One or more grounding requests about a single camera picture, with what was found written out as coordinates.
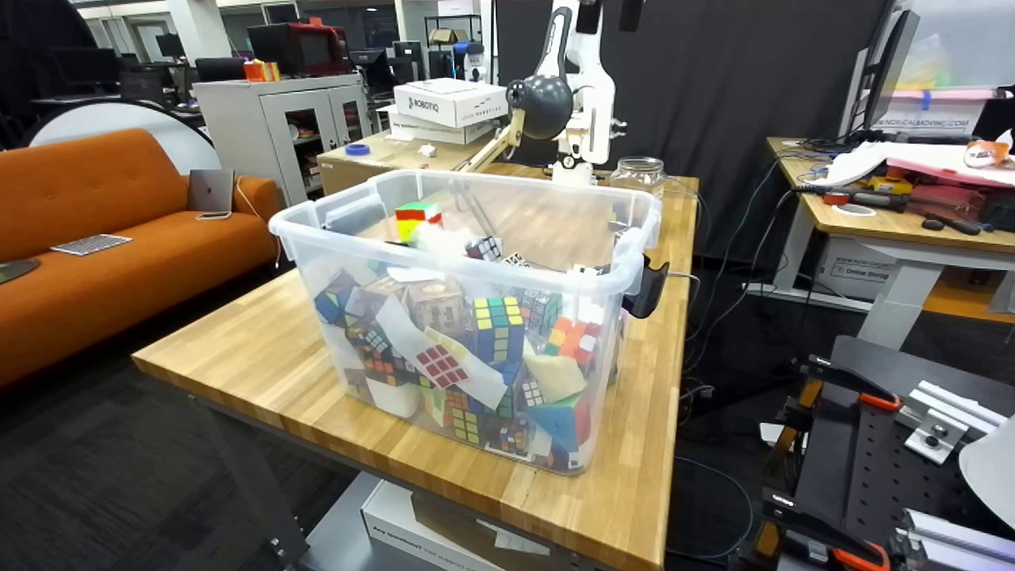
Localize green yellow puzzle cube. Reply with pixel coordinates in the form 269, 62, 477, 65
470, 295, 530, 369

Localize orange red puzzle cube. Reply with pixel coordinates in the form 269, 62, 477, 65
545, 315, 606, 373

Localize red white puzzle cube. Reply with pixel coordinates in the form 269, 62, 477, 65
411, 341, 470, 394

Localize neon red yellow cube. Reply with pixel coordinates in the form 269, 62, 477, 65
389, 201, 446, 248

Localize clear plastic jar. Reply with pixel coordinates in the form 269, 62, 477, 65
610, 154, 666, 198

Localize blue puzzle cube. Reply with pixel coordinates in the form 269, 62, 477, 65
313, 271, 361, 326

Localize clear plastic storage bin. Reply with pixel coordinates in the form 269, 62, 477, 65
267, 168, 673, 477

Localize brown side box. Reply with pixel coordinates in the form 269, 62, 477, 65
313, 131, 501, 198

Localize white cardboard box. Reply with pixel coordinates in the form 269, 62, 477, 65
389, 75, 511, 148

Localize cardboard box with labels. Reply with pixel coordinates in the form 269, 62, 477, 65
358, 478, 552, 571

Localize black curtain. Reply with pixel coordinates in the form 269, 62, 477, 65
494, 0, 890, 264

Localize silver tablet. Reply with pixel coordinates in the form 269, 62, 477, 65
187, 168, 235, 222

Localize red black printer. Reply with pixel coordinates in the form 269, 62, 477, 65
248, 19, 358, 75

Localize grey cabinet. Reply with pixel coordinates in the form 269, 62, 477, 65
190, 73, 373, 203

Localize white papers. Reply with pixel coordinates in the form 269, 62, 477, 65
801, 139, 897, 192

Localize orange black bar clamp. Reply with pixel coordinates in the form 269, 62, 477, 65
801, 357, 908, 419
759, 494, 897, 571

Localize wooden desk white legs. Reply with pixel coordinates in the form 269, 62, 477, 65
740, 132, 1015, 353

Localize orange sofa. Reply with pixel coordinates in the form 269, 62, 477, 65
0, 126, 284, 390

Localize black mounting plate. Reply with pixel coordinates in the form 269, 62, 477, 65
788, 333, 1015, 571

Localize grey flat pad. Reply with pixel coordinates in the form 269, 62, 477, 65
47, 231, 135, 259

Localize white round table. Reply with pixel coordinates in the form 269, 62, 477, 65
28, 97, 222, 178

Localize black computer monitor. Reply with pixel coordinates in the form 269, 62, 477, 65
838, 4, 923, 146

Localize aluminium extrusion bar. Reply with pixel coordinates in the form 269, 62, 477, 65
901, 378, 1012, 466

